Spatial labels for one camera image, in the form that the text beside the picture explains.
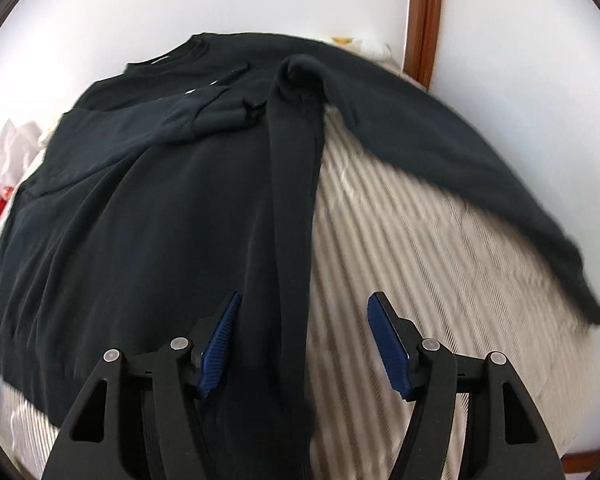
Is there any striped bed quilt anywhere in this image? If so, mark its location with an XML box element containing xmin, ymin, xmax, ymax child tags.
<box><xmin>0</xmin><ymin>58</ymin><xmax>594</xmax><ymax>480</ymax></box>

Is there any wooden door frame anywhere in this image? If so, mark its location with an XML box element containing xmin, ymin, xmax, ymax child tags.
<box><xmin>402</xmin><ymin>0</ymin><xmax>442</xmax><ymax>89</ymax></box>

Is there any white patterned pillow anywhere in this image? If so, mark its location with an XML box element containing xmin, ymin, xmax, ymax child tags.
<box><xmin>328</xmin><ymin>37</ymin><xmax>391</xmax><ymax>62</ymax></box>

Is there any white Miniso plastic bag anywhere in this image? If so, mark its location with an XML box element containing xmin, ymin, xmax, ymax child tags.
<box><xmin>0</xmin><ymin>120</ymin><xmax>47</xmax><ymax>196</ymax></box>

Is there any black sweater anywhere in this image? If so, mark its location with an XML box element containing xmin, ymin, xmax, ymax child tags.
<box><xmin>0</xmin><ymin>34</ymin><xmax>600</xmax><ymax>479</ymax></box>

